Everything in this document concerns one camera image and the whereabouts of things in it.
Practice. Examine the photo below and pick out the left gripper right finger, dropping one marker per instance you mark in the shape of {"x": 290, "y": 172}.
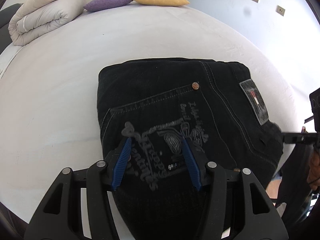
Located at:
{"x": 195, "y": 161}

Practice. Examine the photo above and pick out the purple pillow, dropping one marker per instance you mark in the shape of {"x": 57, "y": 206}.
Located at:
{"x": 98, "y": 5}

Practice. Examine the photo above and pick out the folded beige duvet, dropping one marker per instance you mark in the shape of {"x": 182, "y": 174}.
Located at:
{"x": 37, "y": 17}

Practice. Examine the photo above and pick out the right hand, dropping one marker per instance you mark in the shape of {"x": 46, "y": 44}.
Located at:
{"x": 314, "y": 172}

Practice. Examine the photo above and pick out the white bed mattress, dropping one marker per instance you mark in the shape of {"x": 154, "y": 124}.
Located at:
{"x": 50, "y": 134}

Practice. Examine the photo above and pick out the black denim pants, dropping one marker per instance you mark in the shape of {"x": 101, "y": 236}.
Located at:
{"x": 159, "y": 104}

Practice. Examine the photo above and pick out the wall outlet plate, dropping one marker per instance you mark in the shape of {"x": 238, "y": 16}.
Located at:
{"x": 280, "y": 10}

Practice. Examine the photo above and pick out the dark grey headboard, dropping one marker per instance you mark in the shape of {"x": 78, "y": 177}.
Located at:
{"x": 5, "y": 17}

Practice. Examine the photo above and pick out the white pillow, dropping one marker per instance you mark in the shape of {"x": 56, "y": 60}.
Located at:
{"x": 7, "y": 57}

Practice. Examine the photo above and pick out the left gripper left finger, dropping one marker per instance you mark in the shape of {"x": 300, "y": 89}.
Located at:
{"x": 116, "y": 163}

